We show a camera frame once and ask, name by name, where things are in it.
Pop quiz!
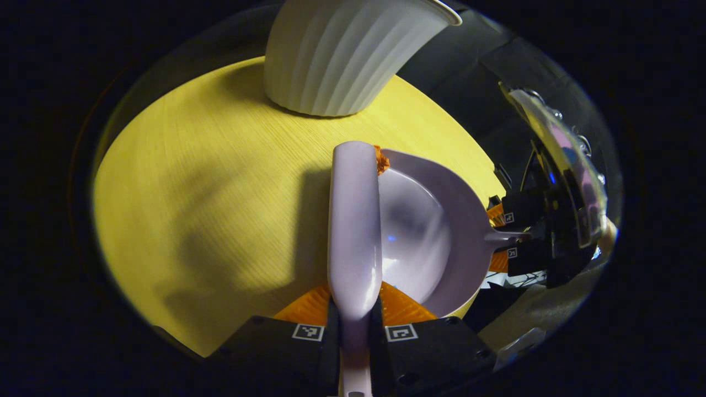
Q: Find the light purple dustpan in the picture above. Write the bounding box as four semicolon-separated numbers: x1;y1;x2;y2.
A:
377;149;531;319

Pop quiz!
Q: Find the black backdrop cloth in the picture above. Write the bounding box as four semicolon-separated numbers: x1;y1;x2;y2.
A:
397;8;558;194

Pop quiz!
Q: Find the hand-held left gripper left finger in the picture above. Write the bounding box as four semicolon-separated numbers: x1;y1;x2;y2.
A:
207;282;340;397

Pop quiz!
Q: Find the yellow wooden desktop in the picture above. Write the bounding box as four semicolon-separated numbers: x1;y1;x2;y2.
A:
93;56;500;358

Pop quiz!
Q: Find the white ribbed garbage bin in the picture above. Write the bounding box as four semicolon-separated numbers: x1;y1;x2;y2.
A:
264;0;463;117

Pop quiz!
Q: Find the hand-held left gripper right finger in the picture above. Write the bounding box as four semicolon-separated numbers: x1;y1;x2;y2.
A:
368;281;497;397

